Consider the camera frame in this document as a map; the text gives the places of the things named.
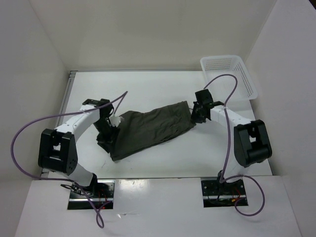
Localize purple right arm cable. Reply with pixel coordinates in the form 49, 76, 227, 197
202, 74, 266, 217

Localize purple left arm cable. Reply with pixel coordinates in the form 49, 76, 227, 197
11, 90, 129, 229

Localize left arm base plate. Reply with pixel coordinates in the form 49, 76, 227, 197
61, 180, 115, 210

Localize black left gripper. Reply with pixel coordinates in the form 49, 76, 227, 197
92, 118, 120, 154

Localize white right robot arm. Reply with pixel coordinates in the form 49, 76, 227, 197
191, 89, 272, 195

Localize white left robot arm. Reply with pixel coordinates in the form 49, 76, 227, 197
38, 99, 122, 198

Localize olive green shorts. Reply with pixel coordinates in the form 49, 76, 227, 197
99, 101, 196, 161

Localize white plastic basket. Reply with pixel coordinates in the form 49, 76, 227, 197
200, 55, 258, 103

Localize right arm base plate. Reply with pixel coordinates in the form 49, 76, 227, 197
201, 178, 248, 208

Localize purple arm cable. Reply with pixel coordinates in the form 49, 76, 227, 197
11, 90, 129, 229
202, 74, 266, 217

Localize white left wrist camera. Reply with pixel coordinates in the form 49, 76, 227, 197
109, 115, 124, 127

